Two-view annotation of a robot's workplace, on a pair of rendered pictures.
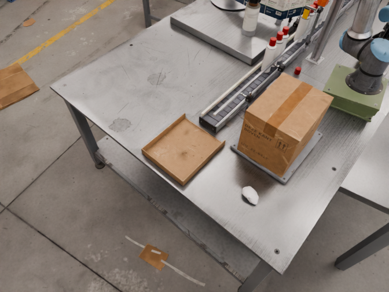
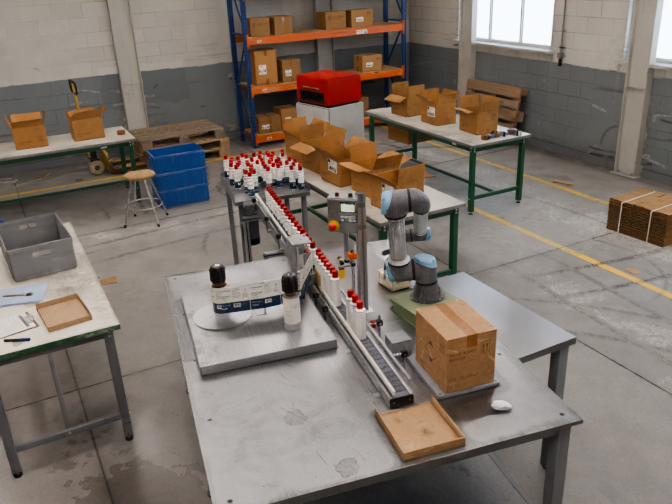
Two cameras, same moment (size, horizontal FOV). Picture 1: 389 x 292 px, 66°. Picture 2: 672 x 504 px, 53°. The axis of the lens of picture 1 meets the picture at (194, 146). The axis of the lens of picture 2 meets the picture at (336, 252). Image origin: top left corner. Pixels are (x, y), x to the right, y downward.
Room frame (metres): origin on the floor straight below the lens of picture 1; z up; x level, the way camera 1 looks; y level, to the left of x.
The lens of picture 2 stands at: (-0.14, 2.05, 2.59)
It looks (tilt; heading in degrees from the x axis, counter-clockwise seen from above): 23 degrees down; 303
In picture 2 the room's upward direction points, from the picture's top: 3 degrees counter-clockwise
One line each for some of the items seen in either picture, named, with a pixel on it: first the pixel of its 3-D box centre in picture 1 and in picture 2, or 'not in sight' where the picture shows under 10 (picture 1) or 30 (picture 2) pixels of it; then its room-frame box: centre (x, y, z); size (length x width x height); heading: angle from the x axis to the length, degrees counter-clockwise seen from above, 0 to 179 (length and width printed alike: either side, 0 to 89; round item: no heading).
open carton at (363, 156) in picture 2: not in sight; (375, 170); (2.52, -2.65, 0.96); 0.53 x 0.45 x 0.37; 62
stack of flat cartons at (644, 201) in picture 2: not in sight; (652, 216); (0.62, -4.76, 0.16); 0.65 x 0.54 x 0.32; 155
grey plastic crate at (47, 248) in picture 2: not in sight; (35, 245); (3.85, -0.35, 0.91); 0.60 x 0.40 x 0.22; 154
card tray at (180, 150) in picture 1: (183, 146); (418, 426); (0.82, 0.05, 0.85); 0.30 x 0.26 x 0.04; 140
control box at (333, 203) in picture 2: not in sight; (345, 212); (1.61, -0.72, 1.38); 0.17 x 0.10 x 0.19; 15
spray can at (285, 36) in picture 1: (281, 44); (351, 308); (1.44, -0.47, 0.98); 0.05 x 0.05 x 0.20
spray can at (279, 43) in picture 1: (275, 49); (355, 313); (1.39, -0.43, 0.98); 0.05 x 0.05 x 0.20
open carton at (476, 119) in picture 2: not in sight; (475, 114); (2.55, -4.96, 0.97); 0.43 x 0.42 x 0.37; 57
